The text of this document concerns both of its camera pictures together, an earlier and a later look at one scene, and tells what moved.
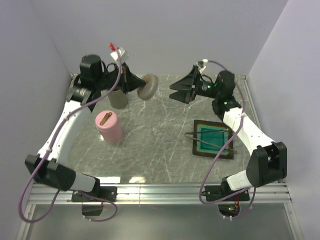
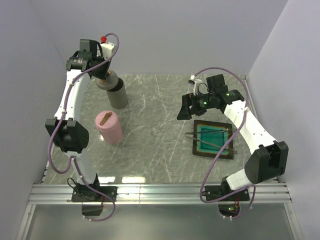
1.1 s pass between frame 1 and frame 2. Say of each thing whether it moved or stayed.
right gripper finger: moved
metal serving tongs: stayed
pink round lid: stayed
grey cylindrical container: stayed
